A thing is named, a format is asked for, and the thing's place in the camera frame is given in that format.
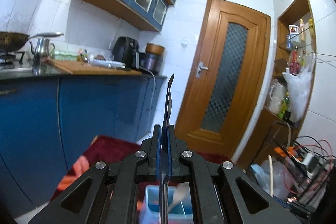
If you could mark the light blue chopsticks box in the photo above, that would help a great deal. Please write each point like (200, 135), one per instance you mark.
(152, 203)

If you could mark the red and peach fleece blanket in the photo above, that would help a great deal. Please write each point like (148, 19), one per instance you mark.
(110, 148)

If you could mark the brown pot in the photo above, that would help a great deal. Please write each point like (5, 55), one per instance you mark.
(155, 48)

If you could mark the black air fryer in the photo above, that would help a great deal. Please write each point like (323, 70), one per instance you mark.
(124, 52)

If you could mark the blue face mask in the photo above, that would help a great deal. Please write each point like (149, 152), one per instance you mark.
(258, 174)

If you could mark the black metal rack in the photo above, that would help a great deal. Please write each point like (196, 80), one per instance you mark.
(309, 161)

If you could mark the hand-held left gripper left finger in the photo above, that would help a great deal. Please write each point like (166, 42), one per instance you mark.
(158, 161)

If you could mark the wooden wall shelf niche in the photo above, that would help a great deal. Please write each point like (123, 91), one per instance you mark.
(304, 6)

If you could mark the white mug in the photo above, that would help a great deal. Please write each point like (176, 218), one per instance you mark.
(294, 29)

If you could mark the white light switch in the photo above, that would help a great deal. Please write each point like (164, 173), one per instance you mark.
(185, 42)

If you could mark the white plastic bag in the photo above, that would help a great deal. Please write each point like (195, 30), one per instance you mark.
(299, 92)

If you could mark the gas stove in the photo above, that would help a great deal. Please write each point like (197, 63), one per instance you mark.
(10, 60)

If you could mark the steel kettle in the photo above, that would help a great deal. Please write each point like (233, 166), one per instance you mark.
(42, 49)

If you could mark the dark rice cooker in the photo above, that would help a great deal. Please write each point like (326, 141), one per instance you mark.
(151, 62)

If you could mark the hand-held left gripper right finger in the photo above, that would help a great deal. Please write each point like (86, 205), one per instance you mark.
(170, 161)

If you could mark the all-steel fork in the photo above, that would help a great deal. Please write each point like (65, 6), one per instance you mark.
(168, 108)

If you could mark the wooden cutting board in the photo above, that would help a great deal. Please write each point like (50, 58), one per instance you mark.
(92, 70)

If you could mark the green egg carton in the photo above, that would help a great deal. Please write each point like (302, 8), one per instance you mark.
(65, 55)

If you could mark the blue base cabinets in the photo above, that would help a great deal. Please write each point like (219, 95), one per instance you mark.
(78, 113)

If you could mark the wooden door with glass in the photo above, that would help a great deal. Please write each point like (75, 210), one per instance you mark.
(204, 98)

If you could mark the green bottle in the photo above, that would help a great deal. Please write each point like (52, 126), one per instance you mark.
(284, 107)

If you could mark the clear plastic bag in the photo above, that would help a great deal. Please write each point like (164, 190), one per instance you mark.
(282, 176)

